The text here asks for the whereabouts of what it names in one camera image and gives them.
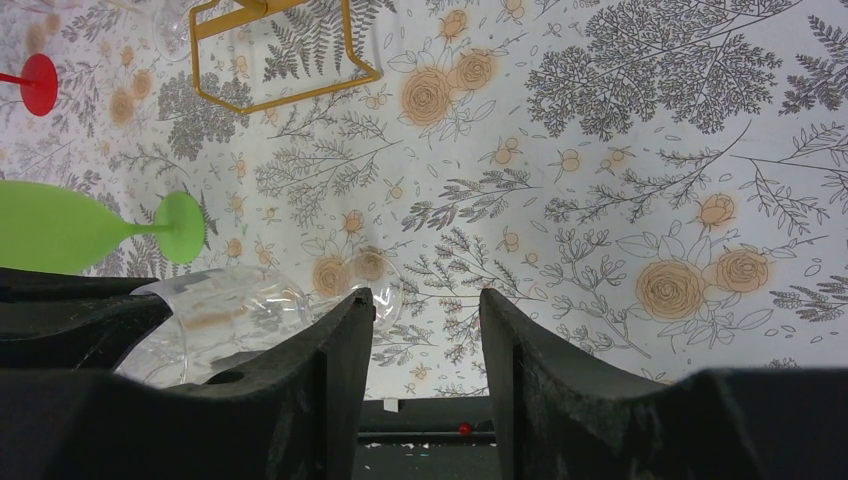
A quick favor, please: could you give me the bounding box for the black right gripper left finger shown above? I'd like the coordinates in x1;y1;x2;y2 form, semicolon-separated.
1;289;375;479

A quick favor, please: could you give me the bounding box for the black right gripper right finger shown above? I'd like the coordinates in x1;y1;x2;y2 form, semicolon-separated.
479;289;847;479

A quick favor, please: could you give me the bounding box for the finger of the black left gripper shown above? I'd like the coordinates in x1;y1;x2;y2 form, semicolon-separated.
1;268;172;371

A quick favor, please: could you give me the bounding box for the clear wine glass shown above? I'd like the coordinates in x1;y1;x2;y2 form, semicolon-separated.
116;250;403;389
152;0;193;62

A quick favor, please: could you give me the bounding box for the green plastic wine glass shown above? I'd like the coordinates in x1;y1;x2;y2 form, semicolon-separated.
1;180;205;274

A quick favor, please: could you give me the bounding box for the red plastic wine glass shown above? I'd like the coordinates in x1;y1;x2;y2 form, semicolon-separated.
1;53;59;117

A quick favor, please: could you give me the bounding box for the floral patterned tablecloth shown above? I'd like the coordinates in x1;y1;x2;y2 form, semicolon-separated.
1;1;847;398

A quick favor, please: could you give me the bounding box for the gold wire wine glass rack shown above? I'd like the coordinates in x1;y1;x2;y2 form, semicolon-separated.
187;1;397;114

